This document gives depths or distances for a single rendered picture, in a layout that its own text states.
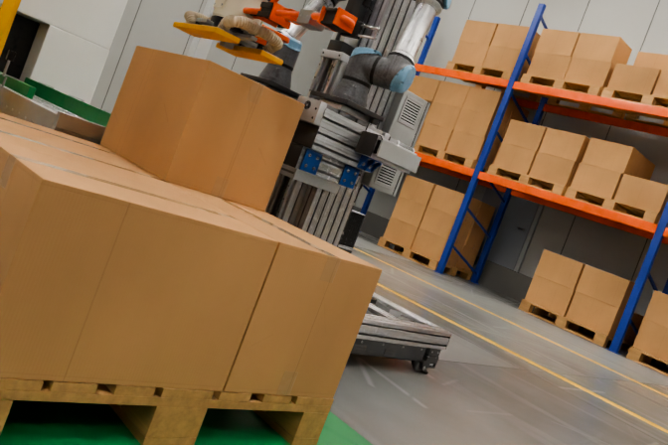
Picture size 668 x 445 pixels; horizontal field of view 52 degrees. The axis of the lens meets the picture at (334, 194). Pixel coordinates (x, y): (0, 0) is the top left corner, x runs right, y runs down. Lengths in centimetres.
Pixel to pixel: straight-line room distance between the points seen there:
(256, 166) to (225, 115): 22
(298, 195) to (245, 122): 75
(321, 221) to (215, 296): 141
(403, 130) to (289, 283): 153
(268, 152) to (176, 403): 97
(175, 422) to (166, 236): 47
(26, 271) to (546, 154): 884
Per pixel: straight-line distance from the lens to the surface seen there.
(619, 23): 1170
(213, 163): 224
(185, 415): 175
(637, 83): 970
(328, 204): 299
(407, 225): 1075
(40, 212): 140
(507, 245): 1119
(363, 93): 271
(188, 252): 156
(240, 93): 225
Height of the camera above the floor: 74
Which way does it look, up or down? 1 degrees down
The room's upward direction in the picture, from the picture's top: 21 degrees clockwise
